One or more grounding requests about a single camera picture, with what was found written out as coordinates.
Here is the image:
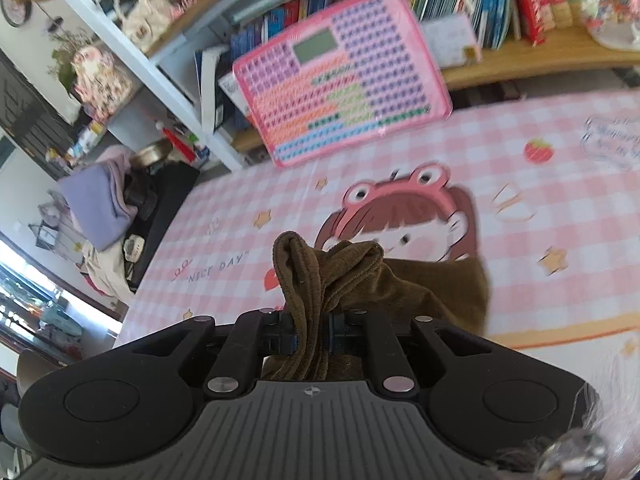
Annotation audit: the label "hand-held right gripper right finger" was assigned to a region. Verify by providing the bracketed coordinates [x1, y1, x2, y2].
[327, 309, 506, 401]

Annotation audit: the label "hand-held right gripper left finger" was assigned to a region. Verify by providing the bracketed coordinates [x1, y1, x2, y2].
[117, 309, 301, 401]

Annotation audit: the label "brown corduroy pants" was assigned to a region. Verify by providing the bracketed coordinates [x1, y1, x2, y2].
[261, 230, 493, 382]

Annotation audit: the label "black side table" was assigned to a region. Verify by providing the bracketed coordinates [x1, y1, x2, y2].
[125, 162, 201, 291]

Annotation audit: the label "red bottle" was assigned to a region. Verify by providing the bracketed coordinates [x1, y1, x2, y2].
[155, 120, 197, 162]

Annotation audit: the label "pink checkered cartoon table mat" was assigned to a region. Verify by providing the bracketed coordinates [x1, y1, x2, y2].
[112, 90, 640, 411]

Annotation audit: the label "gold round tin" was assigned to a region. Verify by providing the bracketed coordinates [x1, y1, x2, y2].
[130, 140, 173, 167]

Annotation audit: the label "purple folded cloth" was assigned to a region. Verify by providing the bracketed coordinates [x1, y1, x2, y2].
[59, 145, 135, 253]

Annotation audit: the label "pink learning tablet toy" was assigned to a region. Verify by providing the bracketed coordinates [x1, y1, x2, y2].
[231, 0, 455, 171]

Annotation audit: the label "shiny round bead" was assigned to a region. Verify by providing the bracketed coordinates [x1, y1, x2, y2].
[535, 430, 608, 480]

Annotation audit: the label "white fluffy sleeve cuff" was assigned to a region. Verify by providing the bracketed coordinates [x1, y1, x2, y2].
[500, 365, 640, 480]

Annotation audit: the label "floral fabric bag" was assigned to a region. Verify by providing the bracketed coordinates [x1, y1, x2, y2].
[70, 45, 137, 122]

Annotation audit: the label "small white box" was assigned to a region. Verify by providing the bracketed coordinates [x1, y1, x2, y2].
[422, 12, 483, 68]

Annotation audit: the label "white-framed wooden bookshelf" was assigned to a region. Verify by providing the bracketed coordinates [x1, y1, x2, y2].
[60, 0, 640, 173]

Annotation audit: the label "colourful floral pouch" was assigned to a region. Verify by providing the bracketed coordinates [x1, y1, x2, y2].
[557, 0, 640, 51]

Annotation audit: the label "white pearl-handled handbag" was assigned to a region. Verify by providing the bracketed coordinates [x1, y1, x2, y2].
[112, 0, 176, 53]

